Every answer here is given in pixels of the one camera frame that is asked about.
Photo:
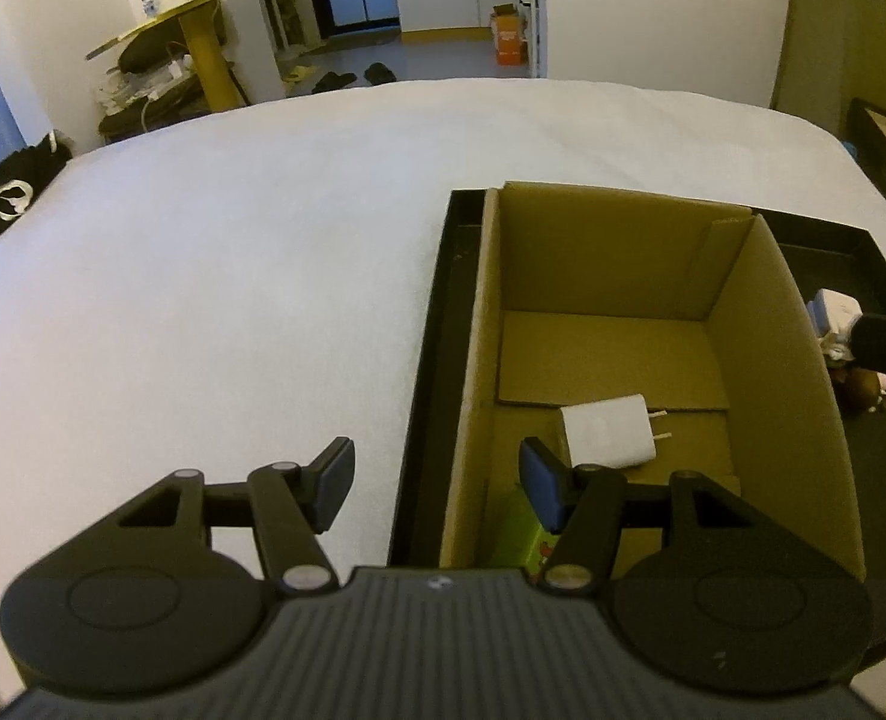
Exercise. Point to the black bag with white print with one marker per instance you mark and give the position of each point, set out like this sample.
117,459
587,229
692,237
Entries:
23,180

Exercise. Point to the black shallow tray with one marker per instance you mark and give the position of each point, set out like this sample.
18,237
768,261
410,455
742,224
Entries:
424,360

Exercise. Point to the orange cardboard box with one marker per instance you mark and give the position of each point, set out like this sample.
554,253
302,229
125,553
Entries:
509,34

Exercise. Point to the yellow round table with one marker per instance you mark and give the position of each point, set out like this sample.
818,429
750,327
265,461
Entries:
207,52

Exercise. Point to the white grey cube toy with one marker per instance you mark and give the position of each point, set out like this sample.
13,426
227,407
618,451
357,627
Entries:
835,309

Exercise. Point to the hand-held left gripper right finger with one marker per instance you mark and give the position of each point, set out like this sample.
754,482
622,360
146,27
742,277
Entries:
539,487

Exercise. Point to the black slipper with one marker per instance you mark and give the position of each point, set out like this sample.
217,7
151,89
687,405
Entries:
381,73
334,81

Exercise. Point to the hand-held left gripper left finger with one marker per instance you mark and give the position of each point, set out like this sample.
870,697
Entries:
334,481

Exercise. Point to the white wall charger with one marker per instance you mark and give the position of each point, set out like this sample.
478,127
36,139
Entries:
608,431

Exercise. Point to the yellow slippers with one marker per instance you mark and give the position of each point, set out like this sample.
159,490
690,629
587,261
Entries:
298,73

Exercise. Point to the brown haired doll figurine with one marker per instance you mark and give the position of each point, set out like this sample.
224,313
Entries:
863,388

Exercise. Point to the green cartoon tin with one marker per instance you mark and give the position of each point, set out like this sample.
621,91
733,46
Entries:
519,536

